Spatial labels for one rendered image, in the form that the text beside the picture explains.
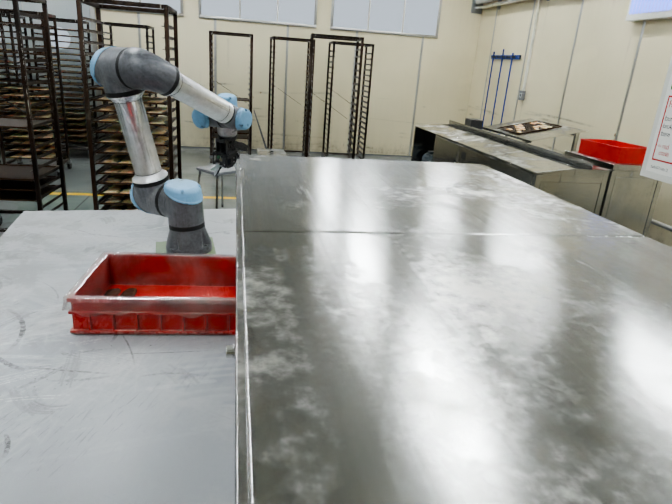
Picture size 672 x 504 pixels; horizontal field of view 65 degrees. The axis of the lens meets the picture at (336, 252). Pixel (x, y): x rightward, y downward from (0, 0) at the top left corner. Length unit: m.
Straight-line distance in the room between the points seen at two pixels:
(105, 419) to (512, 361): 0.88
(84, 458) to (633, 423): 0.89
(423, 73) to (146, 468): 8.75
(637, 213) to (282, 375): 4.94
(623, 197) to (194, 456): 4.47
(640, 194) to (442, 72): 5.12
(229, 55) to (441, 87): 3.52
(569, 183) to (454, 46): 5.41
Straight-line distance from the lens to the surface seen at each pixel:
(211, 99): 1.80
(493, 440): 0.31
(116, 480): 1.01
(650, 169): 1.52
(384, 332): 0.39
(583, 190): 4.63
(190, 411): 1.12
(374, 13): 9.15
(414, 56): 9.32
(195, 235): 1.78
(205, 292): 1.61
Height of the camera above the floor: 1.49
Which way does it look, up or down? 20 degrees down
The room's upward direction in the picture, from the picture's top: 4 degrees clockwise
